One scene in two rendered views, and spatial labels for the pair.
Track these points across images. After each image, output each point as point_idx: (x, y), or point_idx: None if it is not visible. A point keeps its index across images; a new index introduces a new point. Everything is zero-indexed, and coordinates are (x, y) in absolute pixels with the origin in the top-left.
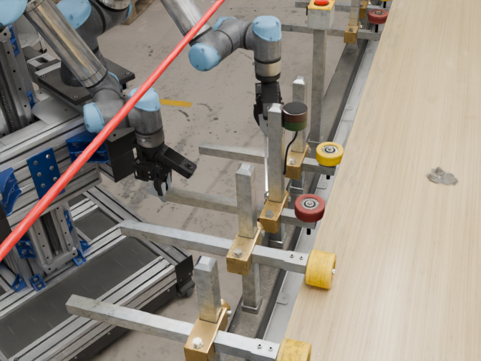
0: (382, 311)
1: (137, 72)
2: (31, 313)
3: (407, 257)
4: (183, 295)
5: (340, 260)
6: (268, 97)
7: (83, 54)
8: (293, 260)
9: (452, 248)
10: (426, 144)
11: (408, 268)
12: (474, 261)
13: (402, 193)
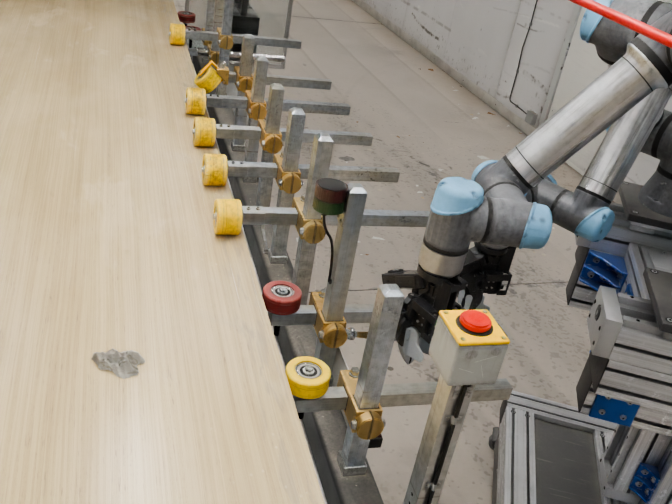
0: (158, 221)
1: None
2: (579, 464)
3: (146, 261)
4: None
5: (215, 249)
6: (411, 271)
7: (598, 149)
8: (255, 207)
9: (96, 277)
10: (156, 423)
11: (142, 253)
12: (68, 269)
13: (172, 328)
